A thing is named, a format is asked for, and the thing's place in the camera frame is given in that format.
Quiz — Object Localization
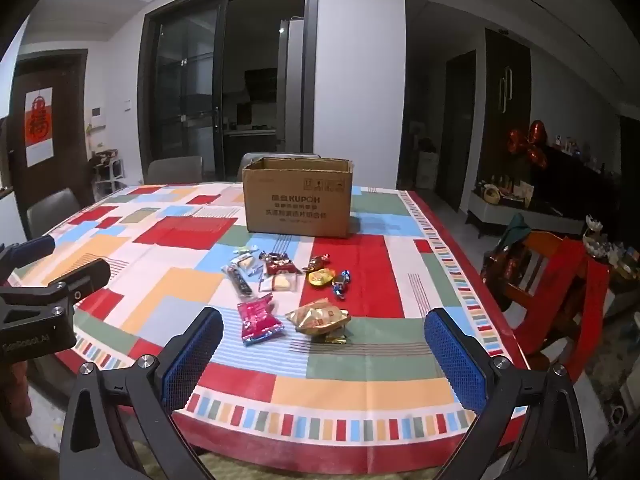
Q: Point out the green cloth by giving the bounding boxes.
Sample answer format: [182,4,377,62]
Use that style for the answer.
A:
[495,212,531,251]

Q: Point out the brown wooden door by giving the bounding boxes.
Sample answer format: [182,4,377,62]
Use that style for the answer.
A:
[11,50,93,241]

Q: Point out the red wooden chair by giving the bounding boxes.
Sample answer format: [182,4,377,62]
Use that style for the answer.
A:
[482,230,611,381]

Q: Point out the blue purple foil candy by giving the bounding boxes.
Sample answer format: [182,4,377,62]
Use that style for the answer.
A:
[331,270,352,302]

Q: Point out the white shoe rack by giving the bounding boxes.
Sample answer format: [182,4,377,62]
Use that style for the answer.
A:
[90,149,126,196]

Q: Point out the grey dining chair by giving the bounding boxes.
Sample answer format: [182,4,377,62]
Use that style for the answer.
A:
[237,152,321,181]
[147,156,203,185]
[26,188,81,241]

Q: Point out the red white door poster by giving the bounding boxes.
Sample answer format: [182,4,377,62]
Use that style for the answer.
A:
[25,87,54,167]

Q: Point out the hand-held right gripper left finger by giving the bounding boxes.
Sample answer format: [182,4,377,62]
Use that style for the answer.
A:
[59,306,224,480]

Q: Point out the pink snack packet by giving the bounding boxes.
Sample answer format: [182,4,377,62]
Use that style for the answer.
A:
[236,292,285,347]

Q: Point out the colourful patchwork tablecloth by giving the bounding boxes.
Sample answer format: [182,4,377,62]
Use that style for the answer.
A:
[10,182,531,476]

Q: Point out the tall dark cabinet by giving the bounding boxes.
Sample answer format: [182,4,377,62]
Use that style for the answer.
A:
[482,27,531,206]

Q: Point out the gold bun packet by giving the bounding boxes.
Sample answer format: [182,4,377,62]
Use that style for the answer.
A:
[285,298,352,336]

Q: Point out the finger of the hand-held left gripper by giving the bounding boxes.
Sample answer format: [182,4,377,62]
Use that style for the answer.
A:
[0,236,57,281]
[0,258,111,318]

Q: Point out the white bin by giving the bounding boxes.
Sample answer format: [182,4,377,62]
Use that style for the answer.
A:
[417,137,441,191]

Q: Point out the dark interior door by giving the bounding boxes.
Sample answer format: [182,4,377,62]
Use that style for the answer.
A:
[442,50,476,211]

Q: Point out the clear bread packet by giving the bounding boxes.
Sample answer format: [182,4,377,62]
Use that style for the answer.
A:
[259,272,301,293]

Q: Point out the silver refrigerator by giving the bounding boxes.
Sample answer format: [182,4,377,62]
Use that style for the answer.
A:
[276,17,306,153]

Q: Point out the clear packet white snack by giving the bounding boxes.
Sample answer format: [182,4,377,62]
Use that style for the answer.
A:
[229,245,259,273]

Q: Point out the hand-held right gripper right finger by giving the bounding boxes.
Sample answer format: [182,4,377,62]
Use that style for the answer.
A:
[424,307,590,480]

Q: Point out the brown cardboard box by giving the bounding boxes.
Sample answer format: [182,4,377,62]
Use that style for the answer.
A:
[242,156,355,239]

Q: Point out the white low sideboard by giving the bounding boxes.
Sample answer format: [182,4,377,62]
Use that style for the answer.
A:
[467,190,591,238]

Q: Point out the black sliding glass door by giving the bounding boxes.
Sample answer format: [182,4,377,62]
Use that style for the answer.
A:
[138,0,321,183]

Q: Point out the red foil balloon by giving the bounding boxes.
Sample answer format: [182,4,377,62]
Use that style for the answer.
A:
[507,120,548,168]

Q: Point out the dark stick snack packet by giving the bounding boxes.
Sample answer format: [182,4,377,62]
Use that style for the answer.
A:
[222,264,253,297]

